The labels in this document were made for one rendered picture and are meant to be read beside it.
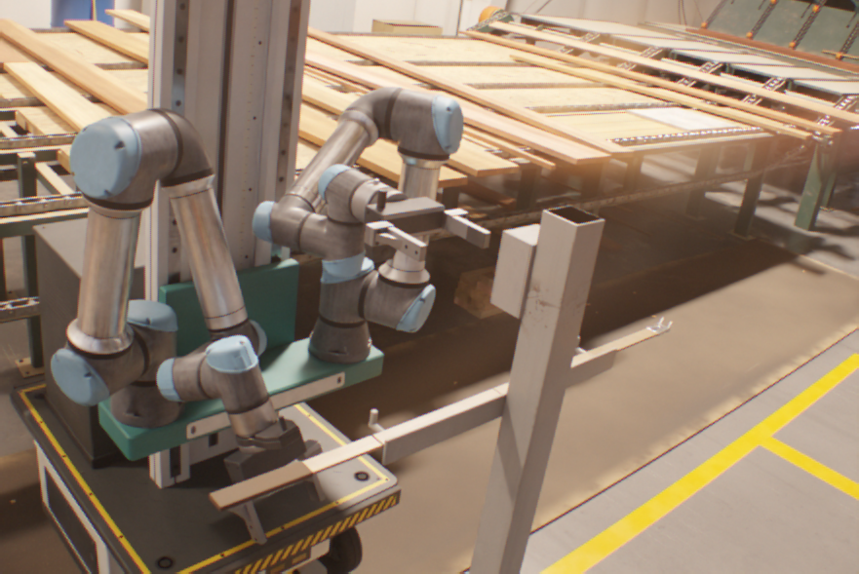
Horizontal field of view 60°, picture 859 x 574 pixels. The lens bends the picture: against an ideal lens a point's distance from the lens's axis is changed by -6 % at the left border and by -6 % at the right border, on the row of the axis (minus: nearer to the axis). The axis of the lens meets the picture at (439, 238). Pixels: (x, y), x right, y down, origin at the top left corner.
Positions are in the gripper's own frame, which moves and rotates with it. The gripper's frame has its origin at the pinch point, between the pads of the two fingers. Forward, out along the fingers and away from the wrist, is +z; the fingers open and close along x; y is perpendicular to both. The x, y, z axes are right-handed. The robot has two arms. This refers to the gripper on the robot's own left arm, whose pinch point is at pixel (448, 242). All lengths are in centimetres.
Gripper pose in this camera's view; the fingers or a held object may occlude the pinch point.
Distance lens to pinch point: 121.2
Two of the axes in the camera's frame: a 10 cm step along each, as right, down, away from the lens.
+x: 7.4, -1.4, 6.6
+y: 1.4, -9.3, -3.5
